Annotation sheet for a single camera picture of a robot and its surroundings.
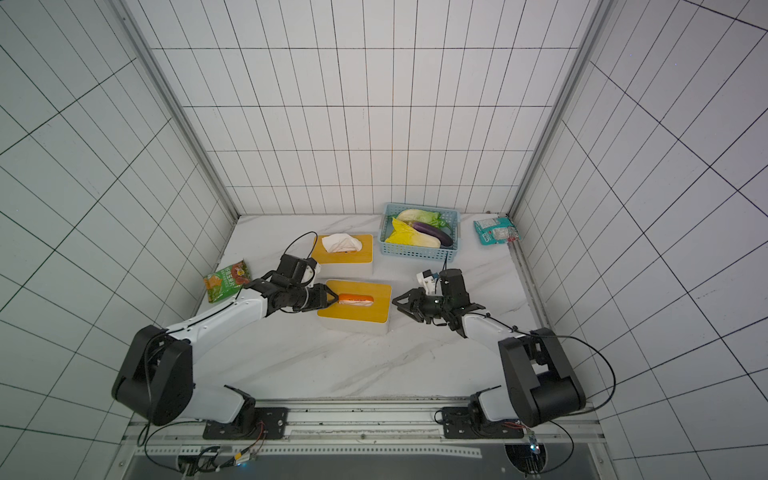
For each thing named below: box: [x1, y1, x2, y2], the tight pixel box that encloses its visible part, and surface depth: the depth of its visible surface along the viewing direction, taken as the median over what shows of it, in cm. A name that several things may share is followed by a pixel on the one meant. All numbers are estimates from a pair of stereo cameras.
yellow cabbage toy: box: [385, 217, 441, 249], surface depth 105 cm
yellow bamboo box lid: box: [312, 234, 374, 264], surface depth 98 cm
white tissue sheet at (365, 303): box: [339, 300, 374, 307], surface depth 88 cm
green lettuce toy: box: [392, 209, 449, 230], surface depth 112 cm
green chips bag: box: [204, 259, 251, 303], surface depth 99 cm
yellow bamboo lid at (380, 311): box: [318, 279, 392, 324], surface depth 86 cm
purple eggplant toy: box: [414, 222, 453, 247], surface depth 108 cm
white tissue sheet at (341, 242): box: [322, 233, 363, 253], surface depth 96 cm
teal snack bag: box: [473, 217, 522, 245], surface depth 113 cm
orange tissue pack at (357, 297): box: [338, 293, 375, 302], surface depth 87 cm
